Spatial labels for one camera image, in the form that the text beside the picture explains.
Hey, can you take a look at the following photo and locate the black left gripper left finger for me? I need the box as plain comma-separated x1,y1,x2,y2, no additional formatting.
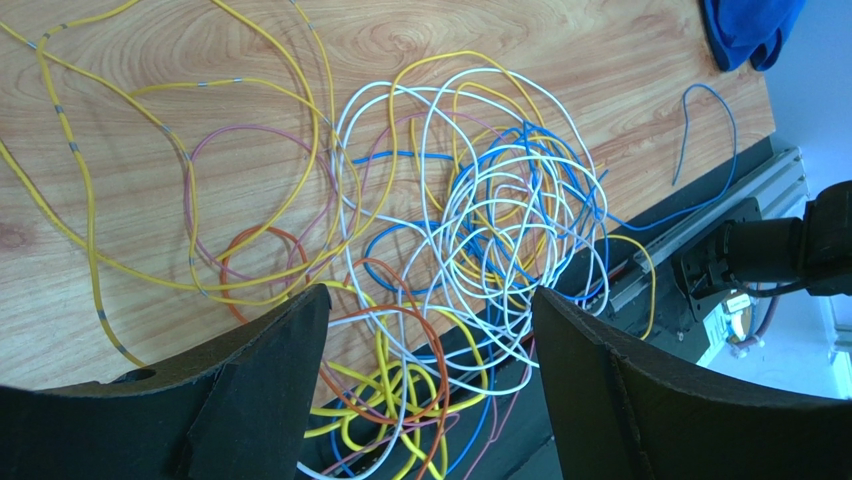
1,285,331,479

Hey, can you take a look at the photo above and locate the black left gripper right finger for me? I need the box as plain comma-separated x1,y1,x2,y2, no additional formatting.
532,288,851,479

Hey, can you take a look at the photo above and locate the yellow cable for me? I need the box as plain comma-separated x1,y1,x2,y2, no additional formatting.
0,0,657,480

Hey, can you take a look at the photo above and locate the blue cable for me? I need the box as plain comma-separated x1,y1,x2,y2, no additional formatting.
329,83,740,480

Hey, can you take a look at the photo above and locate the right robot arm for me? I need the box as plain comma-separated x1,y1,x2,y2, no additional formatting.
672,181,851,321

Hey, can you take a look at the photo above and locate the dark blue towel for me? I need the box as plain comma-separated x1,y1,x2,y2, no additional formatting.
698,0,806,72

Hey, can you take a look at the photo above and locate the orange cable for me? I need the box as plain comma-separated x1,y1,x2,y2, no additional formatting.
219,226,451,480

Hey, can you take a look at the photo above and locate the white cable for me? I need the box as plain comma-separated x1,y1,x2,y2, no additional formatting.
296,66,610,480

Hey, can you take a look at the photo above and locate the pink cable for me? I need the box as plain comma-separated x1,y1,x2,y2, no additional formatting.
183,111,537,480

